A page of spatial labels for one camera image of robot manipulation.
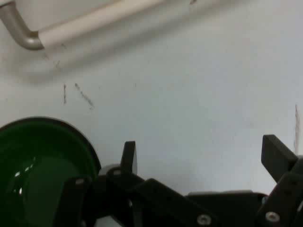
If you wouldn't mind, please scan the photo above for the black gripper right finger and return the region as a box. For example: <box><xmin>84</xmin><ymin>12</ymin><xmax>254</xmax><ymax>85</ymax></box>
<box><xmin>255</xmin><ymin>134</ymin><xmax>303</xmax><ymax>227</ymax></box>

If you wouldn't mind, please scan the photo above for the beige bar with metal bracket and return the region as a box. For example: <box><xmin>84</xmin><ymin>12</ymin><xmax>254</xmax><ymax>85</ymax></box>
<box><xmin>0</xmin><ymin>0</ymin><xmax>166</xmax><ymax>51</ymax></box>

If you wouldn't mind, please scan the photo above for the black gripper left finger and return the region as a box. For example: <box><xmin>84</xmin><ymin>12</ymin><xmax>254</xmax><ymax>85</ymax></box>
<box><xmin>62</xmin><ymin>141</ymin><xmax>218</xmax><ymax>227</ymax></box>

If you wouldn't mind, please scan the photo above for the green plastic bowl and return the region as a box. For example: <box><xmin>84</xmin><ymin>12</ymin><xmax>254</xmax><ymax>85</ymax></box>
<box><xmin>0</xmin><ymin>116</ymin><xmax>102</xmax><ymax>227</ymax></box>

